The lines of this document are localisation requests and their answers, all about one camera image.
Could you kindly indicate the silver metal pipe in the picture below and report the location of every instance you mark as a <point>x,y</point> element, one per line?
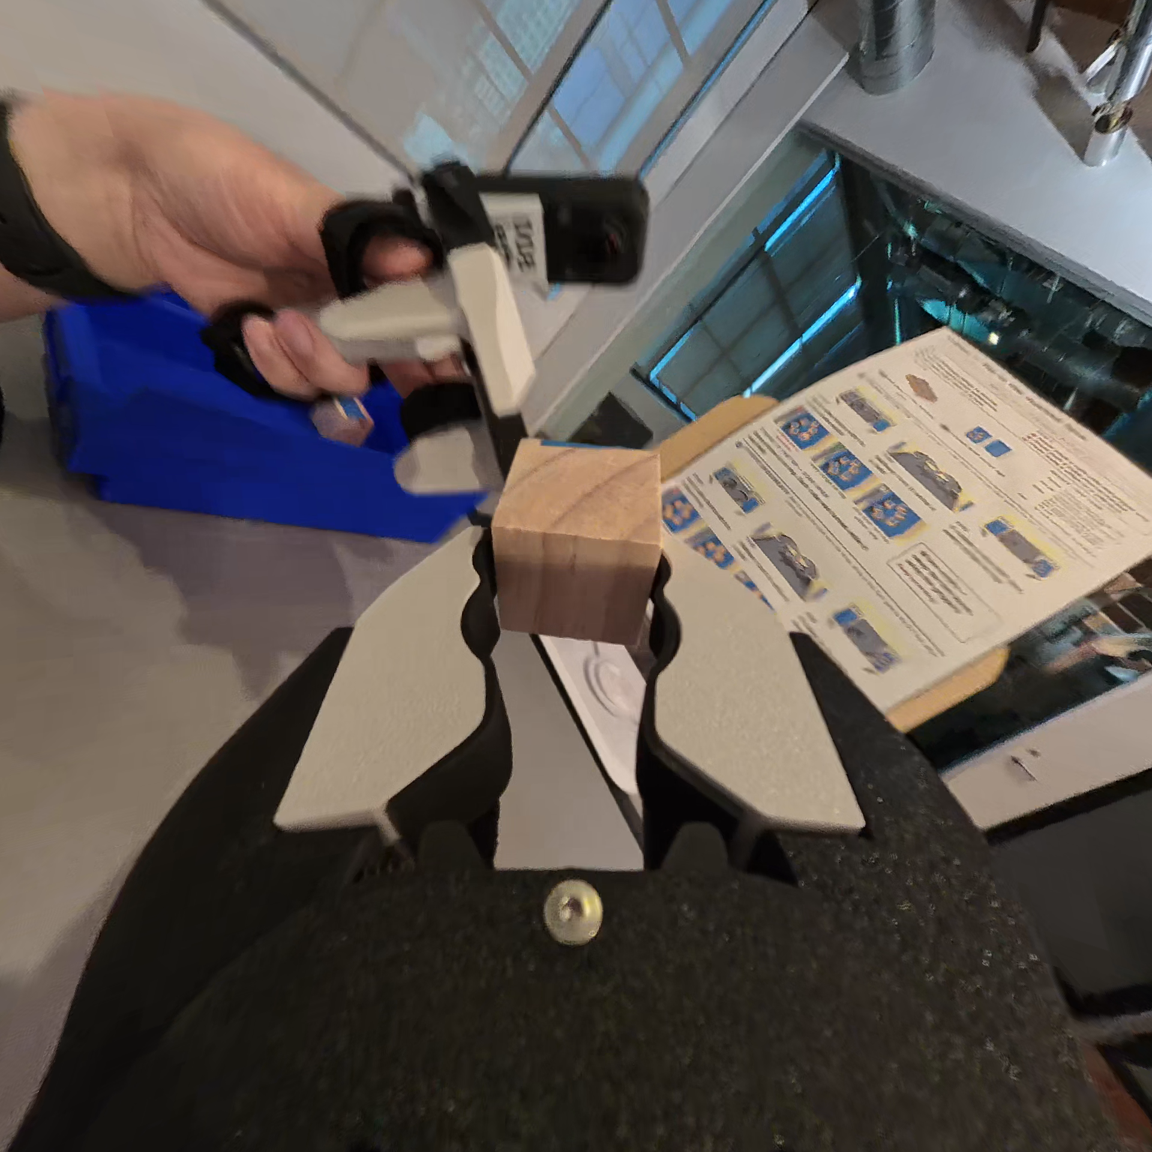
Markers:
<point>1117,99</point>

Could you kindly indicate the blue plastic bin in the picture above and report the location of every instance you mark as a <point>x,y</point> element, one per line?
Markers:
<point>180,450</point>

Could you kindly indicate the black smartwatch band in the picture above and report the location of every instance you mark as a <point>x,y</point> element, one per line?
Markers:
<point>36,243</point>

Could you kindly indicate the person's left hand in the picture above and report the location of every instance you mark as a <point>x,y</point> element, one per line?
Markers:
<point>180,198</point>

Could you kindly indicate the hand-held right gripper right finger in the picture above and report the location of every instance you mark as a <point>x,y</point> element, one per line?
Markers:
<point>756,721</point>

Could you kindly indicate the white stand base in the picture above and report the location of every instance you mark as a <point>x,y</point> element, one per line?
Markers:
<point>612,693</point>

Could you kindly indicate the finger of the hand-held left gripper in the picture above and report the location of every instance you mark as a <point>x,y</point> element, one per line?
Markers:
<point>495,342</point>
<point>440,464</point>

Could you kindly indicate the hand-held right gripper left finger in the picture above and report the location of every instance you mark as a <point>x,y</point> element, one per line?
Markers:
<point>387,711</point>

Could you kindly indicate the wooden clipboard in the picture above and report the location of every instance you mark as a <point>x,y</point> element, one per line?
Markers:
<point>720,423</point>

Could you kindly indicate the window with white frame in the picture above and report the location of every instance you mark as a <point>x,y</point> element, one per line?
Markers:
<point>630,72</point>

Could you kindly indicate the blue-taped wooden cube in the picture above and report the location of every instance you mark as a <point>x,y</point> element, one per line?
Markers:
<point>342,420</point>
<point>576,541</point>

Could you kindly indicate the silver spiral duct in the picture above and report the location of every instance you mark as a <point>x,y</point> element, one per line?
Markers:
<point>890,46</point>

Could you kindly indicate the printed instruction sheet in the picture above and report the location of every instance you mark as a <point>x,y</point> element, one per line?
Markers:
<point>945,504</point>

